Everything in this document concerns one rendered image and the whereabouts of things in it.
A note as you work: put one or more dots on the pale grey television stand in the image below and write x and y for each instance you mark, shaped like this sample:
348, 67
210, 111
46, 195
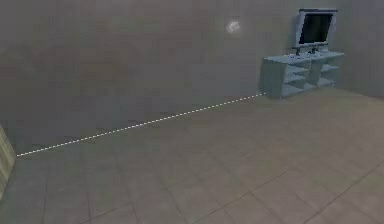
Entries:
293, 75

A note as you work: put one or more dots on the silver framed television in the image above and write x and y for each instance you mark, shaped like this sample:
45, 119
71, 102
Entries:
315, 29

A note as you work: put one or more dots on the pale wooden furniture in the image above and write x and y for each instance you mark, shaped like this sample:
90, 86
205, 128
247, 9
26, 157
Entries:
4, 160

